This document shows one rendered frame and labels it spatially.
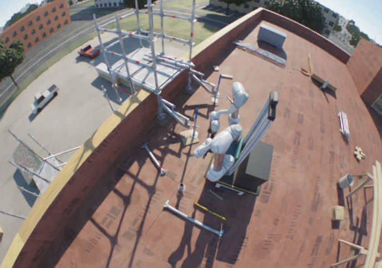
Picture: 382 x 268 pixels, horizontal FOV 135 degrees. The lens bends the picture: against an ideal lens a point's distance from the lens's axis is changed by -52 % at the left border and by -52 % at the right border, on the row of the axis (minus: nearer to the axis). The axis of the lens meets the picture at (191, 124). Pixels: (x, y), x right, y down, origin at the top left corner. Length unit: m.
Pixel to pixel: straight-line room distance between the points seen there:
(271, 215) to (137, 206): 2.29
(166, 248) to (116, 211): 1.00
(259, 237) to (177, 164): 1.94
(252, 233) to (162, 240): 1.46
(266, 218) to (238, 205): 0.57
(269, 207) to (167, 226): 1.77
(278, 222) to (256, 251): 0.65
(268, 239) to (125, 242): 2.32
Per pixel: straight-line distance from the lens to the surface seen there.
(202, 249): 2.73
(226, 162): 1.90
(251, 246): 2.95
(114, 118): 2.72
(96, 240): 3.06
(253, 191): 2.65
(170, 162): 2.90
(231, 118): 2.25
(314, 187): 3.87
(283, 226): 3.24
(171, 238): 2.70
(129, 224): 2.81
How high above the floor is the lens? 2.68
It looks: 55 degrees down
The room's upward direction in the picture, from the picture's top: 6 degrees clockwise
